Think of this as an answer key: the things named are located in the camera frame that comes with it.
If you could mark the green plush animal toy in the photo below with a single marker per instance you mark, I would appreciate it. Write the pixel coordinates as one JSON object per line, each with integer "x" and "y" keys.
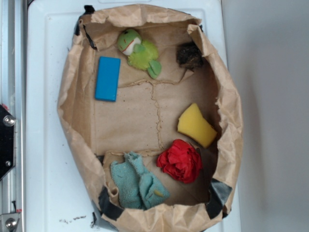
{"x": 141, "y": 54}

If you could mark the brown paper bag tray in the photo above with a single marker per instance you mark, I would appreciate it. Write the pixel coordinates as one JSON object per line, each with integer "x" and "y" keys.
{"x": 145, "y": 116}

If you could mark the yellow sponge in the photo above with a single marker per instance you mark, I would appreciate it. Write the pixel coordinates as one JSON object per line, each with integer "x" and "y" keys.
{"x": 194, "y": 125}

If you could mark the red crumpled paper flower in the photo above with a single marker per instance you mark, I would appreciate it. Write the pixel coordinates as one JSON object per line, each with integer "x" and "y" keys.
{"x": 181, "y": 161}

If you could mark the blue wooden block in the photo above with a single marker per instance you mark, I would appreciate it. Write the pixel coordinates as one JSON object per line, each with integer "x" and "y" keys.
{"x": 107, "y": 79}

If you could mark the dark brown fuzzy ball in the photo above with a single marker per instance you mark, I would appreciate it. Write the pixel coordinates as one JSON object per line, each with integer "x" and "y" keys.
{"x": 189, "y": 56}

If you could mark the teal terry cloth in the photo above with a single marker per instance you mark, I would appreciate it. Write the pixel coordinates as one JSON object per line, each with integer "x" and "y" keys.
{"x": 138, "y": 187}

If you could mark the white plastic tray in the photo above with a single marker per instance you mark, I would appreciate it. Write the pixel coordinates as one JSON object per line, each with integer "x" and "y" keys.
{"x": 56, "y": 199}

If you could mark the black metal bracket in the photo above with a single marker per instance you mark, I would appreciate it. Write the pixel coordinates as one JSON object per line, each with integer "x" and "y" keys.
{"x": 7, "y": 142}

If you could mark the aluminium frame rail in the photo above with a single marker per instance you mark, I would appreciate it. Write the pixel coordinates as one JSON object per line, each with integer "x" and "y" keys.
{"x": 13, "y": 44}

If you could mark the silver corner bracket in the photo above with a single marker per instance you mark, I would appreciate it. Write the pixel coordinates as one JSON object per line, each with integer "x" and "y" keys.
{"x": 9, "y": 222}

